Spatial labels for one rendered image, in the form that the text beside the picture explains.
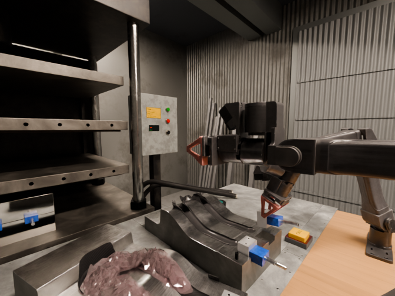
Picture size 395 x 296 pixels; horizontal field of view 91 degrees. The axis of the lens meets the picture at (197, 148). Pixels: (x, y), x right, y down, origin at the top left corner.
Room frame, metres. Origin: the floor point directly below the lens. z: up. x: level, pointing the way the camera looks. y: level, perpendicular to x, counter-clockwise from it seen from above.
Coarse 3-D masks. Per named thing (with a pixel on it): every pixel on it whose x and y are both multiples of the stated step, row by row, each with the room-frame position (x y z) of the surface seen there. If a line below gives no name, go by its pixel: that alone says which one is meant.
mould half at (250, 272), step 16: (176, 208) 0.73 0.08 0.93; (192, 208) 0.75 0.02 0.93; (224, 208) 0.81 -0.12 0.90; (160, 224) 0.74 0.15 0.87; (176, 224) 0.66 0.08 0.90; (192, 224) 0.68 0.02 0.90; (208, 224) 0.70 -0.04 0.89; (224, 224) 0.70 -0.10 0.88; (256, 224) 0.69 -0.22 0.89; (176, 240) 0.67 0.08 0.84; (192, 240) 0.61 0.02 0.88; (208, 240) 0.60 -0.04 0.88; (192, 256) 0.61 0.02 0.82; (208, 256) 0.56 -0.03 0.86; (224, 256) 0.51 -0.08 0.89; (240, 256) 0.51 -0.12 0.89; (272, 256) 0.60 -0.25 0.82; (208, 272) 0.56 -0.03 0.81; (224, 272) 0.51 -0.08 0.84; (240, 272) 0.47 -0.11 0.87; (256, 272) 0.53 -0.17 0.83; (240, 288) 0.47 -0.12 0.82
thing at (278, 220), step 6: (258, 210) 0.67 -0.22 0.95; (258, 216) 0.66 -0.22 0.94; (270, 216) 0.64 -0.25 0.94; (276, 216) 0.64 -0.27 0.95; (282, 216) 0.64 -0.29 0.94; (258, 222) 0.66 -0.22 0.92; (264, 222) 0.64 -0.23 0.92; (270, 222) 0.63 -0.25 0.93; (276, 222) 0.62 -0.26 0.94; (282, 222) 0.62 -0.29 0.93; (288, 222) 0.61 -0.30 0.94; (294, 222) 0.60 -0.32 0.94
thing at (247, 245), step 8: (240, 240) 0.54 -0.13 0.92; (248, 240) 0.54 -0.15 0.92; (256, 240) 0.54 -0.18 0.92; (240, 248) 0.53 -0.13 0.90; (248, 248) 0.51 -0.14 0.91; (256, 248) 0.52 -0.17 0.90; (264, 248) 0.52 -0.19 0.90; (248, 256) 0.51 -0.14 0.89; (256, 256) 0.50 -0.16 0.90; (264, 256) 0.49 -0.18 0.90; (264, 264) 0.49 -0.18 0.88; (280, 264) 0.47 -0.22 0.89
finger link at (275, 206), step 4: (260, 196) 0.64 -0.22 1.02; (264, 196) 0.63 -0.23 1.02; (268, 196) 0.63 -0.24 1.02; (264, 200) 0.63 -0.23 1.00; (268, 200) 0.62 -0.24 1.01; (272, 200) 0.61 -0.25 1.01; (264, 204) 0.64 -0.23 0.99; (272, 204) 0.61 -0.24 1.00; (276, 204) 0.61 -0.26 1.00; (264, 208) 0.64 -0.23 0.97; (272, 208) 0.61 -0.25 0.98; (276, 208) 0.60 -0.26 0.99; (264, 212) 0.65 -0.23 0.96; (268, 212) 0.63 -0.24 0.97; (272, 212) 0.62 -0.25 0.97; (264, 216) 0.64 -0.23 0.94
